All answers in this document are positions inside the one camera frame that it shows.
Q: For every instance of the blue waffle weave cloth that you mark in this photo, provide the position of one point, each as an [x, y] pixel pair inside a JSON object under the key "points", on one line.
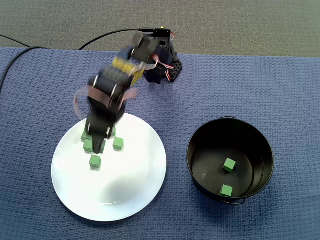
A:
{"points": [[37, 112]]}

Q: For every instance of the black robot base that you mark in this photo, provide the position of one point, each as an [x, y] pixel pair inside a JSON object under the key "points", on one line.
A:
{"points": [[176, 68]]}

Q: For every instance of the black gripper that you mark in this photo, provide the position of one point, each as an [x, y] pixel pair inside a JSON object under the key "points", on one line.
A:
{"points": [[98, 130]]}

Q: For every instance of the black metal bucket container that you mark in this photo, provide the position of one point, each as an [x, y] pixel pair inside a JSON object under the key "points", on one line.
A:
{"points": [[250, 145]]}

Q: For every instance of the green cube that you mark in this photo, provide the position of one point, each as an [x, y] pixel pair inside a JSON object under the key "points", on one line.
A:
{"points": [[118, 143], [114, 132], [87, 147], [84, 137], [226, 190], [95, 161], [229, 165]]}

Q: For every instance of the white round plate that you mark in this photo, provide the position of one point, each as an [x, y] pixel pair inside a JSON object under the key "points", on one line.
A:
{"points": [[112, 195]]}

